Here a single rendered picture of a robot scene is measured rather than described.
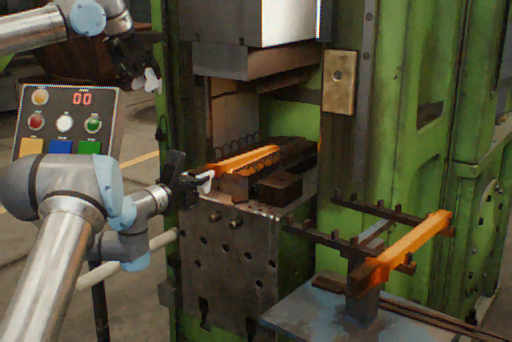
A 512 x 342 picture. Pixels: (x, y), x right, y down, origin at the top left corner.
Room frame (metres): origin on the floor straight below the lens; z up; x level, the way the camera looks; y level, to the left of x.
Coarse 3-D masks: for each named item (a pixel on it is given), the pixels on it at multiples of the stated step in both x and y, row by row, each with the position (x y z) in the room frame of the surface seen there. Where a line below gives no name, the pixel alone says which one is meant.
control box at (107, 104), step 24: (24, 96) 1.81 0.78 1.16; (48, 96) 1.79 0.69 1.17; (72, 96) 1.78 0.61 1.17; (96, 96) 1.77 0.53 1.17; (120, 96) 1.78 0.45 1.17; (24, 120) 1.76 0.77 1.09; (48, 120) 1.75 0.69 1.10; (72, 120) 1.74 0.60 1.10; (120, 120) 1.76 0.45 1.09; (48, 144) 1.71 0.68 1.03; (72, 144) 1.70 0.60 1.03; (120, 144) 1.74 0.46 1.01
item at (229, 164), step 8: (272, 144) 1.76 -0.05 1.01; (248, 152) 1.66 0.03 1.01; (256, 152) 1.66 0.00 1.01; (264, 152) 1.68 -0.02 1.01; (232, 160) 1.56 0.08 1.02; (240, 160) 1.58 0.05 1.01; (248, 160) 1.61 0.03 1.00; (200, 168) 1.46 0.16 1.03; (208, 168) 1.46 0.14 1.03; (216, 168) 1.48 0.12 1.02; (224, 168) 1.51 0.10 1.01; (232, 168) 1.54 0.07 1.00; (192, 176) 1.41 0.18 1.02; (216, 176) 1.48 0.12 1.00
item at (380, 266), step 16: (432, 224) 1.08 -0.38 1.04; (400, 240) 1.01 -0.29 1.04; (416, 240) 1.01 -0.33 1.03; (368, 256) 0.93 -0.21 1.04; (384, 256) 0.94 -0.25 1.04; (400, 256) 0.95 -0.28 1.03; (352, 272) 0.86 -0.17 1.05; (368, 272) 0.86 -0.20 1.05; (384, 272) 0.89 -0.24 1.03; (352, 288) 0.84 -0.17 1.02; (368, 288) 0.87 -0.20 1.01
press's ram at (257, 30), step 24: (192, 0) 1.62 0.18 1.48; (216, 0) 1.57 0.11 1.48; (240, 0) 1.52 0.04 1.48; (264, 0) 1.48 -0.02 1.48; (288, 0) 1.58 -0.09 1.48; (312, 0) 1.69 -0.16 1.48; (192, 24) 1.62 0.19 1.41; (216, 24) 1.57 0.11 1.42; (240, 24) 1.52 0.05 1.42; (264, 24) 1.48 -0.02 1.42; (288, 24) 1.58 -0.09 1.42; (312, 24) 1.70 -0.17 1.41
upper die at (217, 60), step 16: (192, 48) 1.62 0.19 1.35; (208, 48) 1.58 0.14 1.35; (224, 48) 1.55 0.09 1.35; (240, 48) 1.52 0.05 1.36; (256, 48) 1.54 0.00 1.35; (272, 48) 1.61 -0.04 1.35; (288, 48) 1.68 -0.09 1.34; (304, 48) 1.76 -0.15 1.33; (320, 48) 1.85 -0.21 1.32; (208, 64) 1.59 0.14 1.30; (224, 64) 1.55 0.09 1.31; (240, 64) 1.52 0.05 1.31; (256, 64) 1.54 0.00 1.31; (272, 64) 1.61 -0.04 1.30; (288, 64) 1.68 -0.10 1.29; (304, 64) 1.76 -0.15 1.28
